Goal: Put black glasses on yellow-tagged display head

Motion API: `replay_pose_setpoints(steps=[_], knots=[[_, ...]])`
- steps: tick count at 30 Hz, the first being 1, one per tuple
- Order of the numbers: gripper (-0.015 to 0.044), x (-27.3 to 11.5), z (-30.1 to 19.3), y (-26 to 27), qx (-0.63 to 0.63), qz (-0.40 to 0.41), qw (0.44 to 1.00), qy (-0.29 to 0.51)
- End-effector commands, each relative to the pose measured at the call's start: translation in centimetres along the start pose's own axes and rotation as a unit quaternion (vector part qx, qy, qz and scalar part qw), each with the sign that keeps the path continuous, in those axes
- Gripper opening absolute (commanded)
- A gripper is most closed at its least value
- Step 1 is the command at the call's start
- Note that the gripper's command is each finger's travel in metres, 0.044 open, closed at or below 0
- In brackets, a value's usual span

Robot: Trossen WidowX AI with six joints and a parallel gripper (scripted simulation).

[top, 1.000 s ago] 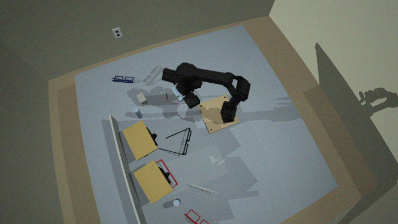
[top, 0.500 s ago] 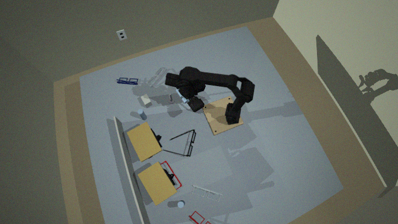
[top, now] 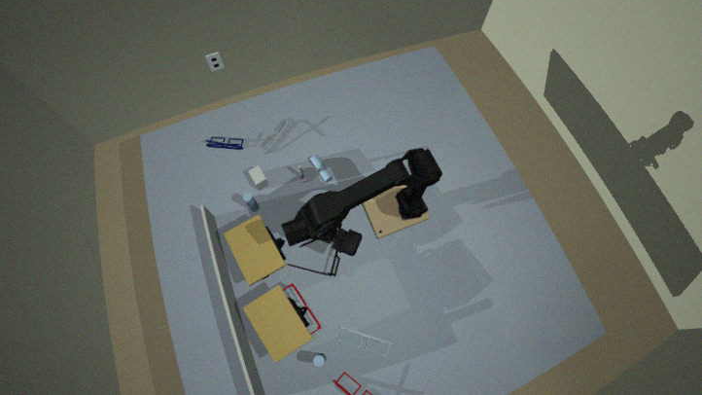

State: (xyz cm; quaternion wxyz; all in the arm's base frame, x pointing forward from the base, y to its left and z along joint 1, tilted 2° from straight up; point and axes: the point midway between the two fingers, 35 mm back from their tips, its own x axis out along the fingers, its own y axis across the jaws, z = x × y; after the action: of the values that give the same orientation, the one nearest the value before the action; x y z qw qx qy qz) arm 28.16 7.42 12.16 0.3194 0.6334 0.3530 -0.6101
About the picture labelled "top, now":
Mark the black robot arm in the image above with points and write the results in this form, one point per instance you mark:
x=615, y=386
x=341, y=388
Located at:
x=324, y=212

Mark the light blue cylinder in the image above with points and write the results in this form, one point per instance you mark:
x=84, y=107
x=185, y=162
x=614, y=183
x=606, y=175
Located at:
x=251, y=202
x=320, y=359
x=321, y=168

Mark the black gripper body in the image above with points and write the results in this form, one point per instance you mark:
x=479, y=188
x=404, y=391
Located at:
x=349, y=241

